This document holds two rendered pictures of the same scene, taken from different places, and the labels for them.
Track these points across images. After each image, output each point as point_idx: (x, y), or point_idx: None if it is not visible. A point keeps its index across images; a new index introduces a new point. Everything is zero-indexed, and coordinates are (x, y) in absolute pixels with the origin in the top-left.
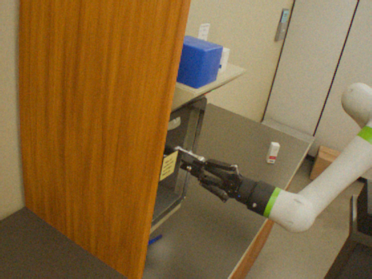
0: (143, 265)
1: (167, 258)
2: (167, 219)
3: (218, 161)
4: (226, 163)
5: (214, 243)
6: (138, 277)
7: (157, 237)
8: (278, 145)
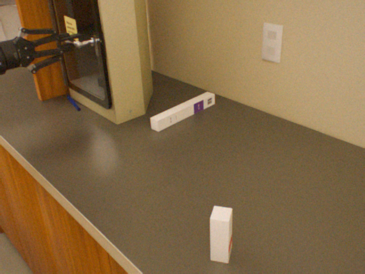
0: (37, 84)
1: (52, 111)
2: (101, 116)
3: (44, 29)
4: (33, 29)
5: (47, 135)
6: (37, 93)
7: (76, 106)
8: (211, 215)
